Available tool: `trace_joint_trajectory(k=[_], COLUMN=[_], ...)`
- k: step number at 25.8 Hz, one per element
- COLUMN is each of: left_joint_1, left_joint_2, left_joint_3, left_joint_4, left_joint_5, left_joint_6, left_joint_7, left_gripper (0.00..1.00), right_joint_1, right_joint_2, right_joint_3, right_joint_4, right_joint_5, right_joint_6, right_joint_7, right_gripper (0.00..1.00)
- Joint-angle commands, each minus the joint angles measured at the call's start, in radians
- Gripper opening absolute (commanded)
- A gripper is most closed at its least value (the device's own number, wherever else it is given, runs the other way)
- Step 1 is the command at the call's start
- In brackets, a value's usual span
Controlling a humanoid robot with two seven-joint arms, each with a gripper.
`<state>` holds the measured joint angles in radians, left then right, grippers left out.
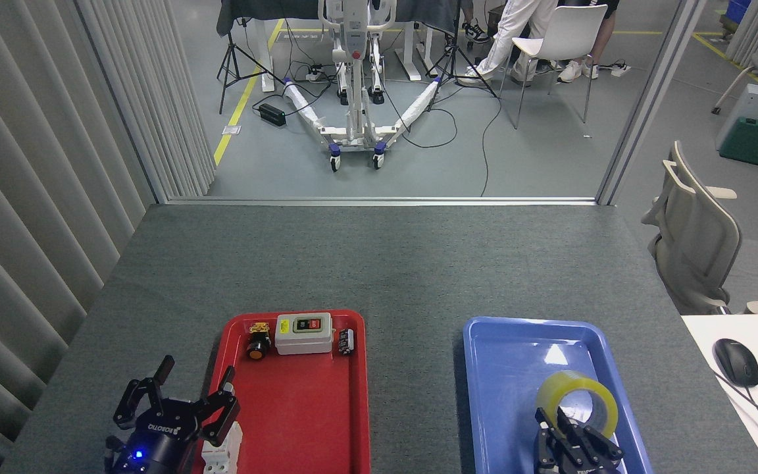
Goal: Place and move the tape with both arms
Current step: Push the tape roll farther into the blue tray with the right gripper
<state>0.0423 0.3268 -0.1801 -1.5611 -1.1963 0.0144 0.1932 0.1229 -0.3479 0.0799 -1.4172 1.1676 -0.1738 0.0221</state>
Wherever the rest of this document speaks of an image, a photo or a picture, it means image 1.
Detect black computer mouse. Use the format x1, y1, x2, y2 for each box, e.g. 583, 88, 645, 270
713, 338, 758, 388

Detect black tripod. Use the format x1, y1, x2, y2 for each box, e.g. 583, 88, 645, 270
426, 0, 498, 113
217, 16, 286, 115

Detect blue storage bin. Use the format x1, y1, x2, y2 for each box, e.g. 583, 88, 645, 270
721, 0, 752, 37

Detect yellow tape roll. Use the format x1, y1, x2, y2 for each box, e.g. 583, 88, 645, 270
537, 371, 619, 440

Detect person in white trousers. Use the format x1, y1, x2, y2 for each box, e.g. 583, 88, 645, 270
458, 0, 559, 86

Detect blue plastic tray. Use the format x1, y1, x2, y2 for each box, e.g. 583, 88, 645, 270
463, 316, 654, 474

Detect person's black shoe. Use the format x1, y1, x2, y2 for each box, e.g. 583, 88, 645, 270
445, 20, 490, 55

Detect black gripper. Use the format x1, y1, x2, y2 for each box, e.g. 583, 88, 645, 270
109, 355, 241, 474
535, 407, 623, 474

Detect person behind white chair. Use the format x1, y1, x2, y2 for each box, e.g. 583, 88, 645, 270
557, 0, 619, 84

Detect black orange push button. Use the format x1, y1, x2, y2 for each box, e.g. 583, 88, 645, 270
246, 323, 271, 361

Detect silver frame rail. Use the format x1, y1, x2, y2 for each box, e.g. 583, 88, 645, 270
165, 196, 598, 206

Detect silver frame post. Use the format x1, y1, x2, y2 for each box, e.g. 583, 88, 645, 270
73, 0, 170, 205
596, 0, 709, 206

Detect grey vertical blinds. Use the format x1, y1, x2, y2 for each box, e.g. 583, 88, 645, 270
0, 0, 216, 474

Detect white desk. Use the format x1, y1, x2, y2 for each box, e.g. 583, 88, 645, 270
682, 314, 758, 474

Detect red plastic tray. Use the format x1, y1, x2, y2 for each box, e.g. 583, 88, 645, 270
203, 309, 372, 474

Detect black mouse cable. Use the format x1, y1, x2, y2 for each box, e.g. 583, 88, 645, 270
713, 369, 758, 442

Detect beige office chair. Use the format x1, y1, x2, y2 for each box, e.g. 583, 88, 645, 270
641, 140, 743, 315

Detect white circuit breaker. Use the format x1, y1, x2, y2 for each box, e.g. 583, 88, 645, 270
203, 421, 243, 474

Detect white plastic chair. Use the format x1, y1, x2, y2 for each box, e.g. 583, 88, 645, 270
499, 4, 609, 139

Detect white stand on wheels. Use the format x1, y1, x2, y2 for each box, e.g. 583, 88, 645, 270
282, 0, 445, 173

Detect grey push-button switch box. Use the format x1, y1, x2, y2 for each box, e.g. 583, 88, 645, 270
275, 312, 334, 356

